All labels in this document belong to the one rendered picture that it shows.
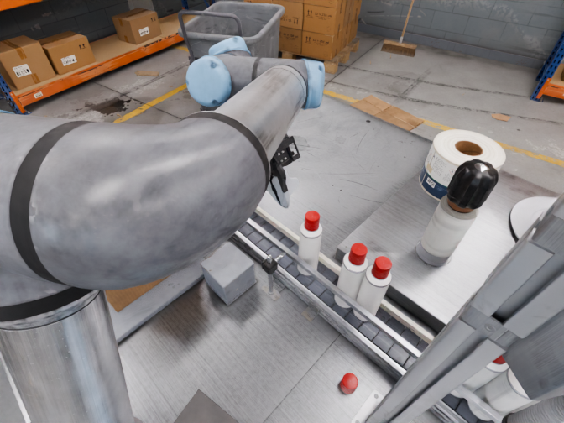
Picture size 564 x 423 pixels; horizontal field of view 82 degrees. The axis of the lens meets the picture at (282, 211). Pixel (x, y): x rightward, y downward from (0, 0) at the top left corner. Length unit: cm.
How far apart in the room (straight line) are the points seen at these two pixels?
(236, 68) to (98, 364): 44
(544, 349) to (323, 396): 53
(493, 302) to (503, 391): 39
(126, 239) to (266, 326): 67
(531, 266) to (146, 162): 27
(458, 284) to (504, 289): 64
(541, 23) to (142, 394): 481
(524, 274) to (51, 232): 31
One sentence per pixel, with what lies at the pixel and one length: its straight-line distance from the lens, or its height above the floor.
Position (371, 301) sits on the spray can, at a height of 98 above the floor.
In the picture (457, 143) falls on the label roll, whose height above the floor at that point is 102.
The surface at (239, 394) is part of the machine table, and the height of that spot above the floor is 83.
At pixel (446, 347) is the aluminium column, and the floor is 125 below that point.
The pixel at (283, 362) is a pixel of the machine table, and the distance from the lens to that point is 82.
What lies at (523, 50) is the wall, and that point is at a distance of 497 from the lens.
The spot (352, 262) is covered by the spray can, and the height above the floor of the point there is 106.
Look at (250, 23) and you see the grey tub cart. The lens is 332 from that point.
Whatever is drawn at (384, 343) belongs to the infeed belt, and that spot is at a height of 88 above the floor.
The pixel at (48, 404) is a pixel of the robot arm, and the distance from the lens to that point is 39.
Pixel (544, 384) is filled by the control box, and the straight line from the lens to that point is 37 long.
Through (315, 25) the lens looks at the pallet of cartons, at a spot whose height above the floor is 46.
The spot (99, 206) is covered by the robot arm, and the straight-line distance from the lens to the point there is 20.
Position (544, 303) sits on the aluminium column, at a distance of 31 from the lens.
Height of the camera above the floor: 160
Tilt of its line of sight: 47 degrees down
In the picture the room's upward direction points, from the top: straight up
